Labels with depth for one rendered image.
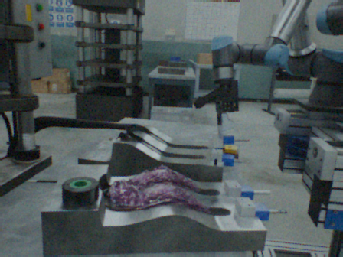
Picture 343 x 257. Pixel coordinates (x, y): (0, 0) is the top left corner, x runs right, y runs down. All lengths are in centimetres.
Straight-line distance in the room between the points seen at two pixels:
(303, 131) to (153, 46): 631
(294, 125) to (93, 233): 101
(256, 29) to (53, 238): 724
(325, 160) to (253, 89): 683
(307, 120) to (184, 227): 90
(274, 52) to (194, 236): 66
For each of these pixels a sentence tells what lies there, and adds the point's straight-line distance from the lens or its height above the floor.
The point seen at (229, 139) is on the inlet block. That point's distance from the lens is 117.
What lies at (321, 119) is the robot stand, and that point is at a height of 98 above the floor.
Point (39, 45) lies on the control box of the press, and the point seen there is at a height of 122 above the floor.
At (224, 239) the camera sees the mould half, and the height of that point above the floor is 83.
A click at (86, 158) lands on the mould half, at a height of 86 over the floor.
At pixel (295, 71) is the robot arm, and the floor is 117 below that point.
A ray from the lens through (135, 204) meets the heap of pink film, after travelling 78.
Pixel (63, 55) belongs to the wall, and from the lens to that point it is 805.
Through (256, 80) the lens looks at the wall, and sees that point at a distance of 778.
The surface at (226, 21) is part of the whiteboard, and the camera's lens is 761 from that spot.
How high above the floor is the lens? 126
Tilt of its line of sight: 15 degrees down
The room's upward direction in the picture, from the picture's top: 3 degrees clockwise
